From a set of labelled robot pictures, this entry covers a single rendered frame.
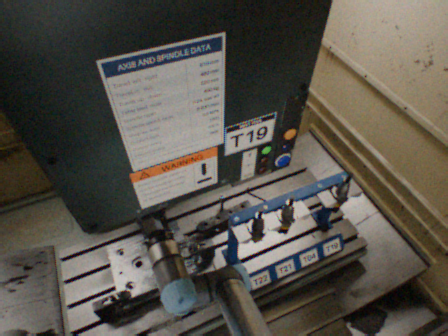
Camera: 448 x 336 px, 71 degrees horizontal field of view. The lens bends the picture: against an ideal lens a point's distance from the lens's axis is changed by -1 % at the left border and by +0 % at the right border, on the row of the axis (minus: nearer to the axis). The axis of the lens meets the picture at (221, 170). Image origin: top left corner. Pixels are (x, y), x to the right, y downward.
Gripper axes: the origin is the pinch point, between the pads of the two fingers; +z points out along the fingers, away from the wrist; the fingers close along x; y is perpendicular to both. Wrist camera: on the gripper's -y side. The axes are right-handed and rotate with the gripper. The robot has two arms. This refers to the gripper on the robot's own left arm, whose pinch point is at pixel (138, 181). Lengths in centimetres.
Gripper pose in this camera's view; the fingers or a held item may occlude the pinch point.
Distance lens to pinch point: 89.4
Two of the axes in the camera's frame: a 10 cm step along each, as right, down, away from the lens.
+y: -0.1, 6.1, 7.9
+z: -4.1, -7.2, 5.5
